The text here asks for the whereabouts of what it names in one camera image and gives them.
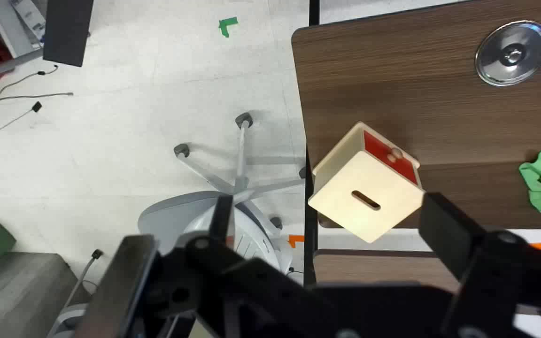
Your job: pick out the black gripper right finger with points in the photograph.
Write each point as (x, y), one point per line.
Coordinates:
(451, 226)

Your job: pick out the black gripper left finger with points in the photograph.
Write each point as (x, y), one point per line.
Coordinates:
(176, 282)

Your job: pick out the cream wooden box red panel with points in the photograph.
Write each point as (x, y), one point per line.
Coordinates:
(364, 199)

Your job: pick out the grey office chair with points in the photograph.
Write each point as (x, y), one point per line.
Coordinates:
(242, 181)

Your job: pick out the small orange floor tape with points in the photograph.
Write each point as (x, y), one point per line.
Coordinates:
(295, 241)

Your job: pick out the black table leg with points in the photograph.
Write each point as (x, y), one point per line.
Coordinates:
(310, 250)

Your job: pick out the grey box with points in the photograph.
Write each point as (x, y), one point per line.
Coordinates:
(19, 293)

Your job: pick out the round silver pot lid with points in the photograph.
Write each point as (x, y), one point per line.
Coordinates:
(511, 53)

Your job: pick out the green floor tape mark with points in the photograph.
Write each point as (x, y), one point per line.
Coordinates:
(225, 23)

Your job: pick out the black rectangular box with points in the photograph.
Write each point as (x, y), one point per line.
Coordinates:
(65, 30)

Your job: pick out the grey metal pole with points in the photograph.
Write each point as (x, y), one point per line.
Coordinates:
(13, 58)

